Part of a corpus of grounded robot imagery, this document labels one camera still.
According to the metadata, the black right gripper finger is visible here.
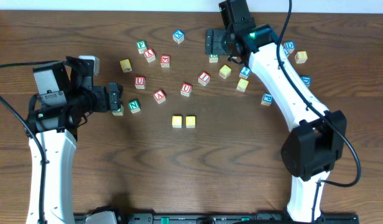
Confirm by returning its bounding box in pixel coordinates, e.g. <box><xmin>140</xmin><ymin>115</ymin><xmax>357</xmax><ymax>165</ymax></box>
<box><xmin>205</xmin><ymin>29</ymin><xmax>214</xmax><ymax>55</ymax></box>
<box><xmin>215</xmin><ymin>29</ymin><xmax>231</xmax><ymax>55</ymax></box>

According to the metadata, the green R wooden block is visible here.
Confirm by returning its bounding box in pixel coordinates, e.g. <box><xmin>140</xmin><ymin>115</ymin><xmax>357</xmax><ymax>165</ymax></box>
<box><xmin>209</xmin><ymin>54</ymin><xmax>219</xmax><ymax>63</ymax></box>

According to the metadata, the yellow C wooden block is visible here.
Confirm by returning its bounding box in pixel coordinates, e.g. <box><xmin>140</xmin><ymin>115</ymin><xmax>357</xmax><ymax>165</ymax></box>
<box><xmin>172</xmin><ymin>116</ymin><xmax>182</xmax><ymax>128</ymax></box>

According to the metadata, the yellow O wooden block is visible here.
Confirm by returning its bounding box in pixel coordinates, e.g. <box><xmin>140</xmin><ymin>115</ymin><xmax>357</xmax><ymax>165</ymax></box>
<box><xmin>186</xmin><ymin>116</ymin><xmax>196</xmax><ymax>128</ymax></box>

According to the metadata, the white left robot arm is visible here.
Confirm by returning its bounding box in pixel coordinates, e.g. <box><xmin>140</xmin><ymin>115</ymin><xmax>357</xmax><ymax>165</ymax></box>
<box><xmin>25</xmin><ymin>55</ymin><xmax>124</xmax><ymax>223</ymax></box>

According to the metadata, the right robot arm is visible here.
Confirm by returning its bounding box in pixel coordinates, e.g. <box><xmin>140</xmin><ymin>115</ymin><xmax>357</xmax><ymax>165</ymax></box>
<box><xmin>205</xmin><ymin>0</ymin><xmax>346</xmax><ymax>223</ymax></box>

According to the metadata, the green-sided block under gripper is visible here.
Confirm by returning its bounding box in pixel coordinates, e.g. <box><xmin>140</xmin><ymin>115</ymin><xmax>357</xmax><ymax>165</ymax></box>
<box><xmin>112</xmin><ymin>104</ymin><xmax>124</xmax><ymax>116</ymax></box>

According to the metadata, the green N wooden block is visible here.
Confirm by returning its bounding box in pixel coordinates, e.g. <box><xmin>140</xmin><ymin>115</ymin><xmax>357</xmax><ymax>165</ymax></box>
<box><xmin>128</xmin><ymin>100</ymin><xmax>141</xmax><ymax>114</ymax></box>

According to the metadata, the red U block left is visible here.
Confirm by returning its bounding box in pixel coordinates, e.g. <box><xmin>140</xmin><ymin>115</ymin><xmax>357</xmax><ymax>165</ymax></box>
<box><xmin>134</xmin><ymin>77</ymin><xmax>145</xmax><ymax>90</ymax></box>

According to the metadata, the red u block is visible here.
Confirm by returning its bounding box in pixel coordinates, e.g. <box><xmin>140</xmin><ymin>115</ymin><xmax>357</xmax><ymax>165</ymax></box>
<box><xmin>180</xmin><ymin>83</ymin><xmax>192</xmax><ymax>97</ymax></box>
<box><xmin>134</xmin><ymin>77</ymin><xmax>145</xmax><ymax>90</ymax></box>

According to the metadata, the yellow block far left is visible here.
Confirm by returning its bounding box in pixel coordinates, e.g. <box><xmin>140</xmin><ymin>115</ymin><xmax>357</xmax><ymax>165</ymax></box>
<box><xmin>119</xmin><ymin>59</ymin><xmax>132</xmax><ymax>73</ymax></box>

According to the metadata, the blue 2 wooden block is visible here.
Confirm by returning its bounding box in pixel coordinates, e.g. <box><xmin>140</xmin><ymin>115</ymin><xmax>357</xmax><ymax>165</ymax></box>
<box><xmin>239</xmin><ymin>66</ymin><xmax>251</xmax><ymax>80</ymax></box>

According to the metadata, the blue X wooden block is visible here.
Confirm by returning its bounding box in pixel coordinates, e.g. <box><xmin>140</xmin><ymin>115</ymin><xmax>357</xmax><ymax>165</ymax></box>
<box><xmin>172</xmin><ymin>30</ymin><xmax>185</xmax><ymax>44</ymax></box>

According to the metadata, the red I block near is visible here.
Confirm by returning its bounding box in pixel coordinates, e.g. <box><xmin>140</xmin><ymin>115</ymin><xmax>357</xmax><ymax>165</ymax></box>
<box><xmin>198</xmin><ymin>72</ymin><xmax>211</xmax><ymax>86</ymax></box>

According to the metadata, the yellow block lower middle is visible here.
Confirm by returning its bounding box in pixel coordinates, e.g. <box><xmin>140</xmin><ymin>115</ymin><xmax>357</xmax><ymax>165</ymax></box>
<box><xmin>236</xmin><ymin>78</ymin><xmax>249</xmax><ymax>92</ymax></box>

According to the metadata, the blue D block far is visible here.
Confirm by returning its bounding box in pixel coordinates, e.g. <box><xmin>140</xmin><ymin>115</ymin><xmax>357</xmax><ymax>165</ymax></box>
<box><xmin>284</xmin><ymin>41</ymin><xmax>295</xmax><ymax>54</ymax></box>

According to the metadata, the blue d block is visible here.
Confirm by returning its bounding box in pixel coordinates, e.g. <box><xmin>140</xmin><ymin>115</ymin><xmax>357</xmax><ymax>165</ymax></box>
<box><xmin>301</xmin><ymin>76</ymin><xmax>311</xmax><ymax>87</ymax></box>
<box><xmin>284</xmin><ymin>41</ymin><xmax>295</xmax><ymax>54</ymax></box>

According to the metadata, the red A wooden block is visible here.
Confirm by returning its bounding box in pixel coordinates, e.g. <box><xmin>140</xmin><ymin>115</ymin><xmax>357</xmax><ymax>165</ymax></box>
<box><xmin>154</xmin><ymin>90</ymin><xmax>166</xmax><ymax>104</ymax></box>

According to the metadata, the red X wooden block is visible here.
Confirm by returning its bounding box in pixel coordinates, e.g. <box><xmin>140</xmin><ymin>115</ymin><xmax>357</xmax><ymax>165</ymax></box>
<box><xmin>143</xmin><ymin>49</ymin><xmax>156</xmax><ymax>63</ymax></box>

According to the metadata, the red E wooden block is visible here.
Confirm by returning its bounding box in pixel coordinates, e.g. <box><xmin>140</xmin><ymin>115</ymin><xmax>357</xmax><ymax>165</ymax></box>
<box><xmin>160</xmin><ymin>55</ymin><xmax>170</xmax><ymax>68</ymax></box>

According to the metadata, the green F wooden block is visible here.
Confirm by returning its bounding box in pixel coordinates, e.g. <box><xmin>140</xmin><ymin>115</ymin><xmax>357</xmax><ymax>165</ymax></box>
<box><xmin>136</xmin><ymin>40</ymin><xmax>147</xmax><ymax>54</ymax></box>

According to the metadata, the red U block middle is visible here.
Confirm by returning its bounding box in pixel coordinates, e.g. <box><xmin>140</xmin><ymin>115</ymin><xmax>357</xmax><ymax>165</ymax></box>
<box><xmin>180</xmin><ymin>83</ymin><xmax>192</xmax><ymax>97</ymax></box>

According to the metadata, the yellow 8 wooden block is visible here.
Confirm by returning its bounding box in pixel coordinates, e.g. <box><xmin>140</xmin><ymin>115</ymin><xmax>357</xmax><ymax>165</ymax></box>
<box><xmin>295</xmin><ymin>51</ymin><xmax>308</xmax><ymax>64</ymax></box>

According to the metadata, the blue P wooden block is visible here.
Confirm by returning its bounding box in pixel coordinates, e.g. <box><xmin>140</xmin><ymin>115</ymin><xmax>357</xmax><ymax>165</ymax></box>
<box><xmin>261</xmin><ymin>93</ymin><xmax>273</xmax><ymax>106</ymax></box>

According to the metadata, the blue D block near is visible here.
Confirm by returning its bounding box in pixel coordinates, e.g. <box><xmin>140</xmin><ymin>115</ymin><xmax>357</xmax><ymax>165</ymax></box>
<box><xmin>301</xmin><ymin>76</ymin><xmax>311</xmax><ymax>87</ymax></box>

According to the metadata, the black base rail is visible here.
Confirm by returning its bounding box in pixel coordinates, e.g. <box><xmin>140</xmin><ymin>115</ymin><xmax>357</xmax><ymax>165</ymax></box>
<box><xmin>73</xmin><ymin>207</ymin><xmax>360</xmax><ymax>224</ymax></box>

